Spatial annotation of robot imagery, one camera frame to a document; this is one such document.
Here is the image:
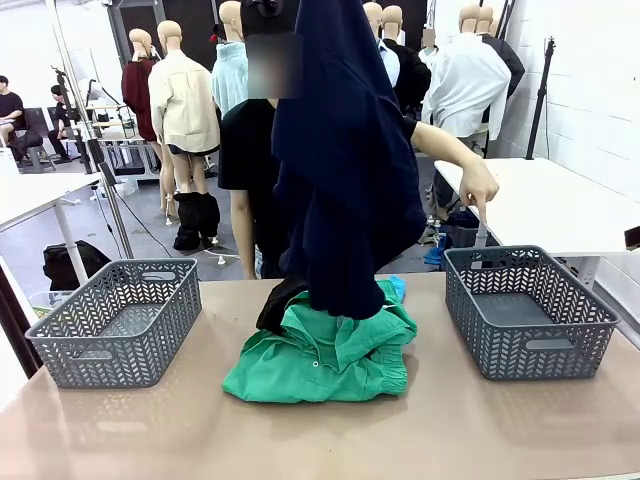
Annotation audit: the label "person's left hand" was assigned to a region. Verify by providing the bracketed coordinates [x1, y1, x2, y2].
[458, 158, 500, 215]

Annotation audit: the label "light blue terry garment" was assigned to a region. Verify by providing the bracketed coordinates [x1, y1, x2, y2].
[387, 274, 409, 304]

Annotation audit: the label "navy blue garment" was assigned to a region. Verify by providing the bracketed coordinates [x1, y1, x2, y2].
[272, 0, 427, 321]

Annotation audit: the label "green elastic-waist shorts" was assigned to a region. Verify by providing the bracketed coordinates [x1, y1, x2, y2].
[344, 279, 419, 397]

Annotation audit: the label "black garment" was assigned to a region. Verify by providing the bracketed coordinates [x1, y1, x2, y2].
[255, 273, 311, 336]

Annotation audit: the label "green button-up top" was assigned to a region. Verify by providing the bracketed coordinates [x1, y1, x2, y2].
[222, 290, 384, 404]

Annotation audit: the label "person's left forearm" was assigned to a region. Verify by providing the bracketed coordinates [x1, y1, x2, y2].
[414, 120, 484, 174]

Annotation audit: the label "person's right forearm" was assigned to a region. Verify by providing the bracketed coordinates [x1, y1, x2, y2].
[230, 189, 259, 280]

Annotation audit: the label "white table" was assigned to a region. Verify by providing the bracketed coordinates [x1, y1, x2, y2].
[433, 157, 640, 291]
[0, 172, 101, 286]

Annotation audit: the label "crumpled blue fabric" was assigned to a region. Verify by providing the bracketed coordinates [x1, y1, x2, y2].
[423, 234, 449, 266]

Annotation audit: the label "black tripod stand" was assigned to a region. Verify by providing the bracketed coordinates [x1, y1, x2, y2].
[524, 35, 559, 161]

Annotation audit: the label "mannequin in dark jacket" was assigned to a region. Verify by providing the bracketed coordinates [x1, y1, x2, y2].
[477, 17, 526, 101]

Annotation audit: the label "mannequin in black jacket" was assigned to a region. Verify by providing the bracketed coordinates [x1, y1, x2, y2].
[382, 4, 432, 115]

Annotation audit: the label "mannequin in blue shirt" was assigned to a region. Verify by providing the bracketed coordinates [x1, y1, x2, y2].
[362, 2, 402, 87]

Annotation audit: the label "grey plastic woven-pattern basket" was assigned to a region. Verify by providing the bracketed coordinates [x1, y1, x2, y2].
[443, 244, 621, 382]
[24, 257, 204, 390]

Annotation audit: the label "person in black t-shirt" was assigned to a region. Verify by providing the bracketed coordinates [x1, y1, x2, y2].
[218, 0, 451, 280]

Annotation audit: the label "mannequin in light-blue fleece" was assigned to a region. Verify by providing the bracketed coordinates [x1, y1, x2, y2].
[210, 0, 250, 119]

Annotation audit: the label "black trousers at mannequin feet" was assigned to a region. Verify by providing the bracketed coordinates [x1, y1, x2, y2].
[173, 191, 222, 251]

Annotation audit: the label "mannequin in cream jacket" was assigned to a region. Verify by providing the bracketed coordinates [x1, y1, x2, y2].
[148, 19, 222, 199]

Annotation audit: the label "mannequin in maroon top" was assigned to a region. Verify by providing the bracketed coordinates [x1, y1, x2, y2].
[121, 28, 174, 226]

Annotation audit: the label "background equipment bench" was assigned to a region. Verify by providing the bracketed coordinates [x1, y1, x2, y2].
[84, 102, 161, 182]

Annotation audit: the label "silver metal pole stand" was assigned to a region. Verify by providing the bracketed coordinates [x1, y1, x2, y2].
[97, 162, 135, 261]

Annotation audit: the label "black bag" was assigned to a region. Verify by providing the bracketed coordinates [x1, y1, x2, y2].
[42, 239, 112, 292]

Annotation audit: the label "man in black clothes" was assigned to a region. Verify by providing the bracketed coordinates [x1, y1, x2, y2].
[48, 84, 77, 165]

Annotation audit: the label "clear storage bin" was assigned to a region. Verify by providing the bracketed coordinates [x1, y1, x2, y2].
[27, 289, 66, 321]

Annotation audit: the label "seated person in black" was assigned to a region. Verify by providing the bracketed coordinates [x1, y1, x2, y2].
[0, 74, 26, 146]

